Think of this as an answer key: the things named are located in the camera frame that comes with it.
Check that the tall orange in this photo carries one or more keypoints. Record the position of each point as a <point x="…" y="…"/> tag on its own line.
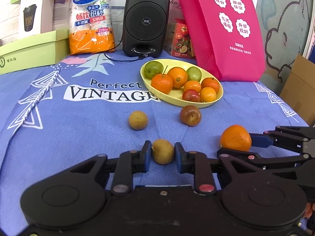
<point x="179" y="77"/>

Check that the orange mandarin with long stem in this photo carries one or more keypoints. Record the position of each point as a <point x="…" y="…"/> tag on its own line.
<point x="162" y="82"/>

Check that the large orange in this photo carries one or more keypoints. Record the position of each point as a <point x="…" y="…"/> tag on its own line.
<point x="236" y="137"/>

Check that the black speaker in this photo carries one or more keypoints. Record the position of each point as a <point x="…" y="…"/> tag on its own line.
<point x="144" y="27"/>

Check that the large green guava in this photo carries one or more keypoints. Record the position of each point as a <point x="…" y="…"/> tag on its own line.
<point x="153" y="68"/>

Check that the small yellow-orange citrus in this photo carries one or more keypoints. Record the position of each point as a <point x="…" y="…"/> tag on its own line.
<point x="207" y="94"/>

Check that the blue printed tablecloth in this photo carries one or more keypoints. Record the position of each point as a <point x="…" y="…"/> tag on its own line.
<point x="57" y="116"/>

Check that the orange mandarin short stem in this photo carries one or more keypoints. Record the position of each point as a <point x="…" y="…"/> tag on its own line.
<point x="211" y="82"/>

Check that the small orange tangerine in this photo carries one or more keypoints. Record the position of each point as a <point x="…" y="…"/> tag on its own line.
<point x="192" y="84"/>

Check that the brown cardboard box right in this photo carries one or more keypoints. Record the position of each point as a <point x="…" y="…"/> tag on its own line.
<point x="298" y="91"/>

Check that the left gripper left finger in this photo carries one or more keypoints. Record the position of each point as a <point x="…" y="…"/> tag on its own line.
<point x="100" y="167"/>

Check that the dark red-green plum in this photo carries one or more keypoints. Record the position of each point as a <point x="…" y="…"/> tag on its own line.
<point x="190" y="115"/>

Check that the person's right hand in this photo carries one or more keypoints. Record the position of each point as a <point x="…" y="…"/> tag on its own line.
<point x="310" y="208"/>

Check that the orange paper cup package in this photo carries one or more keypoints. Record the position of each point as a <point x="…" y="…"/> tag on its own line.
<point x="90" y="26"/>

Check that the light green shoe box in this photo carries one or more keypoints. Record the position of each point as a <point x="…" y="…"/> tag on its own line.
<point x="39" y="50"/>

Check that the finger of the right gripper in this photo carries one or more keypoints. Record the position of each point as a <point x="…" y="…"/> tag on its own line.
<point x="292" y="138"/>
<point x="241" y="155"/>

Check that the yellow plastic plate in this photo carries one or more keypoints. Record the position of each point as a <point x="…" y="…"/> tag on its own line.
<point x="175" y="95"/>

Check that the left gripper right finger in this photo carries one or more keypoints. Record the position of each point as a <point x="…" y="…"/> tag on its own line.
<point x="198" y="164"/>

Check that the red tomato cracker box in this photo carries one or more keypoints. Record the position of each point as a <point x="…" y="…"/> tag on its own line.
<point x="178" y="41"/>

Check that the white coffee cup box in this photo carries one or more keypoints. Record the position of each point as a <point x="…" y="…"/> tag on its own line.
<point x="35" y="17"/>

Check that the round green apple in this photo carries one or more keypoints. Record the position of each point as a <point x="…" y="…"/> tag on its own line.
<point x="194" y="73"/>

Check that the pink nonwoven tote bag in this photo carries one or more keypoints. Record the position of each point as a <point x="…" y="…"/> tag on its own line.
<point x="226" y="38"/>

